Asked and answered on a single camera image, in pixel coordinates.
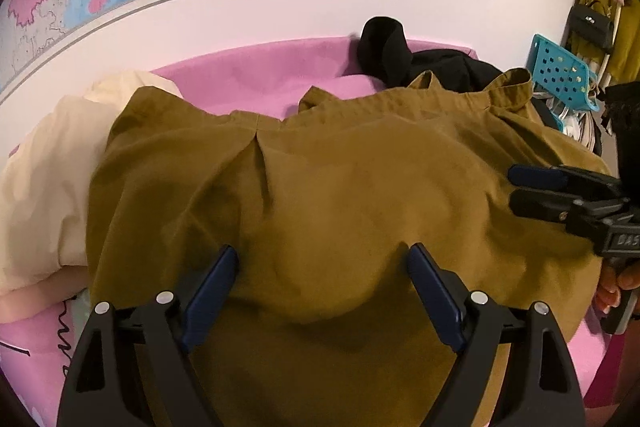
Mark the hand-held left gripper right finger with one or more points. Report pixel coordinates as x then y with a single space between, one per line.
432 298

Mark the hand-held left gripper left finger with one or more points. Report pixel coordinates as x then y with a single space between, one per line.
210 298

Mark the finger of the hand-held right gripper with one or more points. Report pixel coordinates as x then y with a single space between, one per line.
545 177
542 204

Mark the olive green shirt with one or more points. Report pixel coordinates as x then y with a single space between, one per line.
325 217

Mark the yellow hanging clothes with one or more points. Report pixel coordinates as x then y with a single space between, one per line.
627 42

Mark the person's right hand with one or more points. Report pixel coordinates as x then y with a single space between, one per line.
606 291

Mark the white striped cloth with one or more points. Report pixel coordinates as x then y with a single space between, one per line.
582 129

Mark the black lace cloth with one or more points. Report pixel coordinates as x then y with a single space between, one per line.
622 107

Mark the blue perforated basket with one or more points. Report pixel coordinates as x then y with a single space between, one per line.
560 67

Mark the black handbag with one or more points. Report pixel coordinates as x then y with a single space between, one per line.
592 26

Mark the cream cloth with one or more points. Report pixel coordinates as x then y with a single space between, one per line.
45 187

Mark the black garment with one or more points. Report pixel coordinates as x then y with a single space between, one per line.
387 52

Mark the pink bed sheet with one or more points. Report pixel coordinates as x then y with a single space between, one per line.
250 72

